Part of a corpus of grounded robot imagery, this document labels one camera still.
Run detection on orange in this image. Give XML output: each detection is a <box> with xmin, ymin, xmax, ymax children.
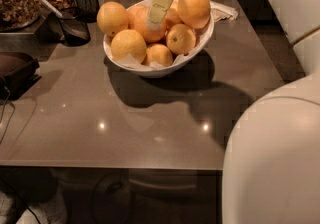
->
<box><xmin>110</xmin><ymin>29</ymin><xmax>147</xmax><ymax>63</ymax></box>
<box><xmin>165</xmin><ymin>1</ymin><xmax>182</xmax><ymax>29</ymax></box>
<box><xmin>97</xmin><ymin>1</ymin><xmax>129</xmax><ymax>38</ymax></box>
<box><xmin>166</xmin><ymin>24</ymin><xmax>196</xmax><ymax>55</ymax></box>
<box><xmin>177</xmin><ymin>0</ymin><xmax>211</xmax><ymax>29</ymax></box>
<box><xmin>144</xmin><ymin>43</ymin><xmax>173</xmax><ymax>67</ymax></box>
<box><xmin>127</xmin><ymin>4</ymin><xmax>166</xmax><ymax>43</ymax></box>

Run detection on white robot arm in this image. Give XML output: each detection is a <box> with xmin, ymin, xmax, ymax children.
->
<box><xmin>222</xmin><ymin>0</ymin><xmax>320</xmax><ymax>224</ymax></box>

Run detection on white ceramic bowl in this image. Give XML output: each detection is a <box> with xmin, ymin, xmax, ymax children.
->
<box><xmin>103</xmin><ymin>16</ymin><xmax>214</xmax><ymax>78</ymax></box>

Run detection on white paper napkin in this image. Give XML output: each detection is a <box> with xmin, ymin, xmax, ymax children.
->
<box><xmin>210</xmin><ymin>1</ymin><xmax>239</xmax><ymax>22</ymax></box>

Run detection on black mesh cup back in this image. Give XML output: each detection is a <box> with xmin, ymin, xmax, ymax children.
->
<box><xmin>76</xmin><ymin>0</ymin><xmax>99</xmax><ymax>23</ymax></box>

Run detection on glass jar of dried food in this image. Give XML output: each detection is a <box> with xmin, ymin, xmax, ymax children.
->
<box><xmin>0</xmin><ymin>0</ymin><xmax>40</xmax><ymax>32</ymax></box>

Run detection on dark brown case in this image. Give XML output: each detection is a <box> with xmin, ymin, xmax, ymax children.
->
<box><xmin>0</xmin><ymin>52</ymin><xmax>40</xmax><ymax>100</ymax></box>

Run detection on black cable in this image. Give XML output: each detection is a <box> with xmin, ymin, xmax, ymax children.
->
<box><xmin>0</xmin><ymin>87</ymin><xmax>16</xmax><ymax>145</ymax></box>

